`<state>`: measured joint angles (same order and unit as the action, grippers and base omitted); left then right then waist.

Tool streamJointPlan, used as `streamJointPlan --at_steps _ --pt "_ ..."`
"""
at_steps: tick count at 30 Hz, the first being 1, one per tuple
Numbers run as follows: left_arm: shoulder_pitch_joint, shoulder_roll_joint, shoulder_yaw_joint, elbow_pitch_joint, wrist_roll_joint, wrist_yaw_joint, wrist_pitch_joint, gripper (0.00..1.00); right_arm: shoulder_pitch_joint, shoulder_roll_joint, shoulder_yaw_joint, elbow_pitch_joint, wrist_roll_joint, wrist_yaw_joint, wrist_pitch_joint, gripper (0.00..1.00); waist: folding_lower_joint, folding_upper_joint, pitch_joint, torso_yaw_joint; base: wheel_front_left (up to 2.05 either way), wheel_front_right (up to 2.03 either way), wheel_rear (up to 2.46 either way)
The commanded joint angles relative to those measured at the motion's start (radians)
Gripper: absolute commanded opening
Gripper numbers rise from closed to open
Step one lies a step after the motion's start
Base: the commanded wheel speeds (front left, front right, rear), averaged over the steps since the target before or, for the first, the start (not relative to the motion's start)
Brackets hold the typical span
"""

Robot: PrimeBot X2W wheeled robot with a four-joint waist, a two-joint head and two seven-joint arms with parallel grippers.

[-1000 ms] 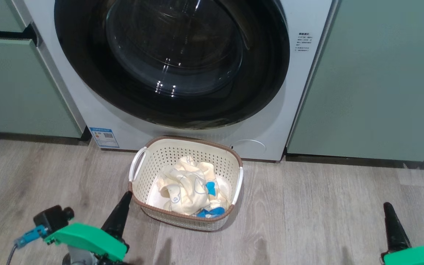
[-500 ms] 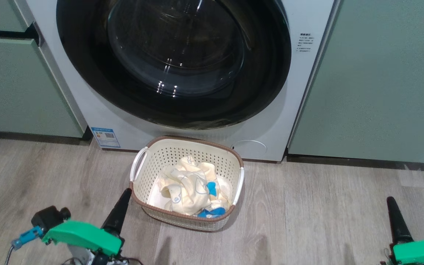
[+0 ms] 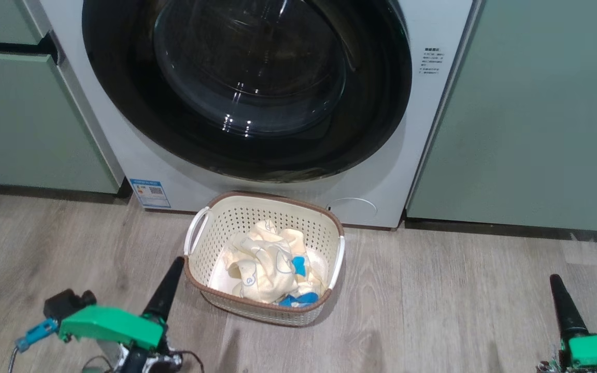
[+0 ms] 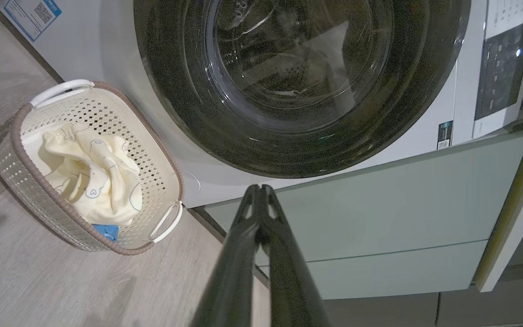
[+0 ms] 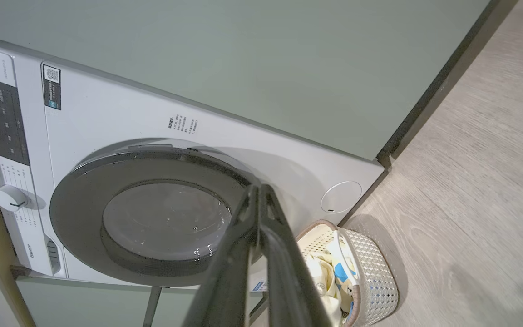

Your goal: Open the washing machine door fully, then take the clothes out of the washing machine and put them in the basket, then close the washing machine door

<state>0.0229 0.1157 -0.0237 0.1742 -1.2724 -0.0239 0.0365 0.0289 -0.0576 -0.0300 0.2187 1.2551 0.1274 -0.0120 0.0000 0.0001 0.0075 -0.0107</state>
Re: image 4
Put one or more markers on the round white filter cover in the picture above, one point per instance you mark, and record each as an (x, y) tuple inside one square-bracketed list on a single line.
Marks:
[(192, 181)]

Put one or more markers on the black washer control panel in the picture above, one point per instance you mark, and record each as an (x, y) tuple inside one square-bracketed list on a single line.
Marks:
[(502, 72)]

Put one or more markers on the small black barcode sticker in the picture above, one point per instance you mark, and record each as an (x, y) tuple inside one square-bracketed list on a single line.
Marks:
[(445, 135)]

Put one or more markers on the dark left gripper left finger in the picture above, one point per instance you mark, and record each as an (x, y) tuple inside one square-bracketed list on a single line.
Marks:
[(232, 272)]

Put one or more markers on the cream perforated laundry basket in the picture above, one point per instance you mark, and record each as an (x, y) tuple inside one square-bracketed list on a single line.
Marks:
[(152, 172)]

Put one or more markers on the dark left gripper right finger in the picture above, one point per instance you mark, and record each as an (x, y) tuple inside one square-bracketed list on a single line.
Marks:
[(288, 281)]

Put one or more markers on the pale green cabinet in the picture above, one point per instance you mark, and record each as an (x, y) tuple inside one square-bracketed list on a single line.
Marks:
[(379, 213)]

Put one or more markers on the dark round washing machine door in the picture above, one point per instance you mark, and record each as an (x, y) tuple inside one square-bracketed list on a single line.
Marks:
[(298, 150)]

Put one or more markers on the yellow garment with blue cuffs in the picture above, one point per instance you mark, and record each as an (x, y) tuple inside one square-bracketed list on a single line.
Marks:
[(98, 181)]

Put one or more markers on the blue white energy label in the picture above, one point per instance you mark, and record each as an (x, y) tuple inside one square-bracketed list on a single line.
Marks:
[(30, 16)]

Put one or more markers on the white front-load washing machine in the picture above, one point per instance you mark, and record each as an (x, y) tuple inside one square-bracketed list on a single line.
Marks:
[(107, 54)]

